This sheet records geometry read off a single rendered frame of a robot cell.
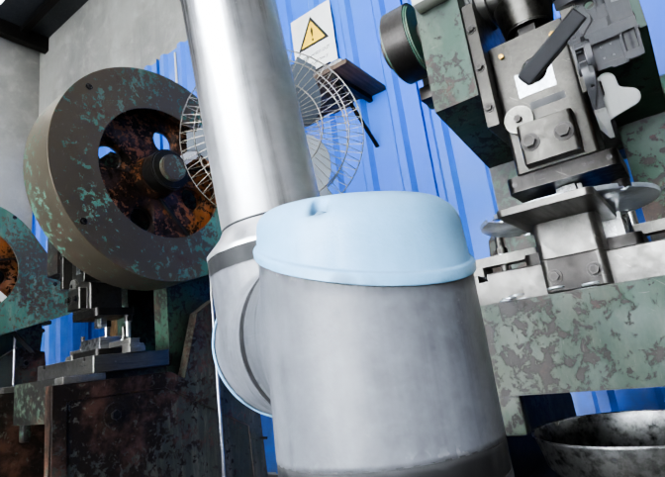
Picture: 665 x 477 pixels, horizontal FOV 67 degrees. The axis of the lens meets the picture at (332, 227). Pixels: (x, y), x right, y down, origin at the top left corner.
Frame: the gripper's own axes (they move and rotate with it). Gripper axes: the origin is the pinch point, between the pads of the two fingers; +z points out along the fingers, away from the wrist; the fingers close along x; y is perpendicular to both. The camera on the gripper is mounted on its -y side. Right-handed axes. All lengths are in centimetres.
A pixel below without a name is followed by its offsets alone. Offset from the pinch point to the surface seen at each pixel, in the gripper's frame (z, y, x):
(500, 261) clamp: 21.6, -25.3, 17.1
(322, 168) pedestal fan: -9, -77, 51
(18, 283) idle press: -10, -314, 72
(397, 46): -30, -37, 35
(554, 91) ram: -7.4, -6.6, 22.8
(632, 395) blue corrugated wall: 108, -19, 102
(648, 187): 10.7, 3.3, 3.1
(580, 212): 11.7, -6.6, 2.5
